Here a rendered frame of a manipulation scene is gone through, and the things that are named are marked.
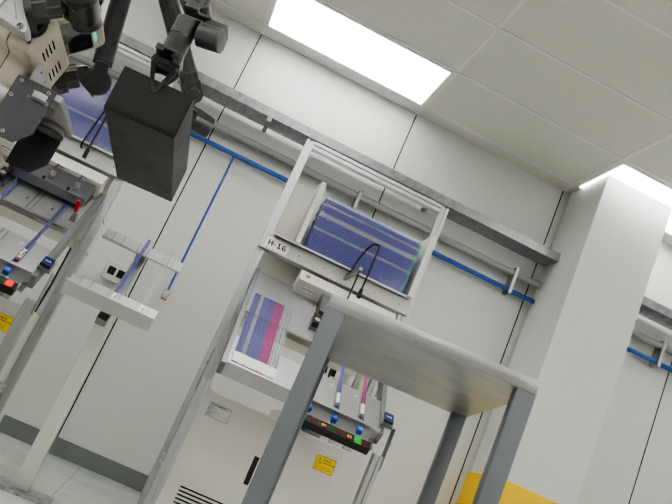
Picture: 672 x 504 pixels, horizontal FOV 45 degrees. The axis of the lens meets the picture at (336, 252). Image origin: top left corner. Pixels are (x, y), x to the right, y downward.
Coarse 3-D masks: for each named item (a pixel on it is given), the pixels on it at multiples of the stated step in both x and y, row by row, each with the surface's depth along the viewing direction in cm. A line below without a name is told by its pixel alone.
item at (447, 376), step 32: (352, 320) 164; (384, 320) 161; (320, 352) 159; (352, 352) 200; (384, 352) 183; (416, 352) 168; (448, 352) 160; (416, 384) 206; (448, 384) 187; (480, 384) 172; (512, 384) 159; (288, 416) 156; (512, 416) 158; (288, 448) 218; (448, 448) 220; (512, 448) 156; (256, 480) 152; (480, 480) 158
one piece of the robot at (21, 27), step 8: (0, 0) 186; (8, 0) 187; (16, 0) 187; (0, 8) 186; (8, 8) 187; (16, 8) 187; (0, 16) 186; (8, 16) 186; (16, 16) 187; (24, 16) 187; (0, 24) 190; (8, 24) 186; (16, 24) 186; (24, 24) 186; (16, 32) 188; (24, 32) 186; (24, 40) 190
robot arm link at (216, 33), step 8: (192, 0) 191; (200, 0) 191; (192, 8) 189; (200, 8) 190; (192, 16) 191; (200, 16) 190; (208, 16) 190; (200, 24) 188; (208, 24) 188; (216, 24) 190; (224, 24) 190; (200, 32) 187; (208, 32) 187; (216, 32) 186; (224, 32) 188; (200, 40) 187; (208, 40) 187; (216, 40) 186; (224, 40) 190; (208, 48) 188; (216, 48) 187
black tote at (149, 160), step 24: (120, 96) 184; (144, 96) 185; (168, 96) 186; (120, 120) 187; (144, 120) 184; (168, 120) 185; (120, 144) 204; (144, 144) 197; (168, 144) 190; (120, 168) 226; (144, 168) 216; (168, 168) 208; (168, 192) 230
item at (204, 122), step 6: (192, 90) 240; (198, 90) 240; (192, 96) 240; (198, 96) 241; (198, 108) 243; (198, 114) 244; (204, 114) 245; (198, 120) 244; (204, 120) 245; (210, 120) 246; (192, 126) 244; (198, 126) 244; (204, 126) 245; (210, 126) 245; (198, 132) 245; (204, 132) 245
